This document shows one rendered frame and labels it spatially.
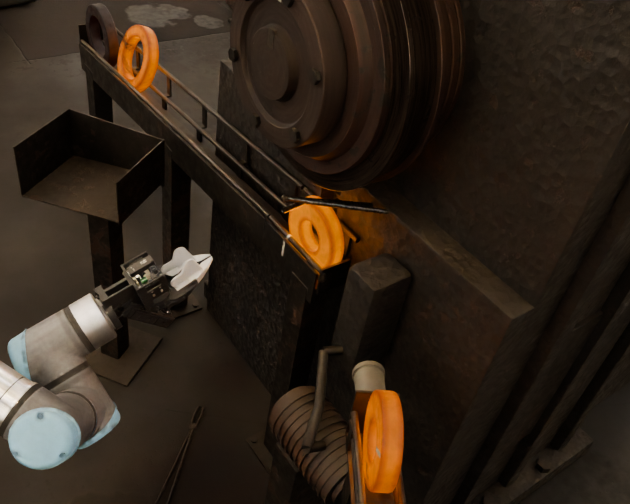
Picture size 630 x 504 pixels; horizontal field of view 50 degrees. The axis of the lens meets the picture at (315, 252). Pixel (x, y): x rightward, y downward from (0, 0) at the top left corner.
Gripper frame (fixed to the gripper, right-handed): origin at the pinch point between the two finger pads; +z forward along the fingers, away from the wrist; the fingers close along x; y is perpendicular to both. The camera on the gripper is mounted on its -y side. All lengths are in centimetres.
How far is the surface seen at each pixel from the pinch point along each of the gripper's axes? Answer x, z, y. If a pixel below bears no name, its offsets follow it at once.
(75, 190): 50, -12, -12
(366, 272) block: -20.0, 22.2, -1.7
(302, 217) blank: 1.8, 22.3, -5.4
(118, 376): 38, -27, -69
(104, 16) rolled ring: 107, 23, -7
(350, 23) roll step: -9, 31, 40
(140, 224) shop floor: 99, 5, -80
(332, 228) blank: -6.6, 24.1, -2.8
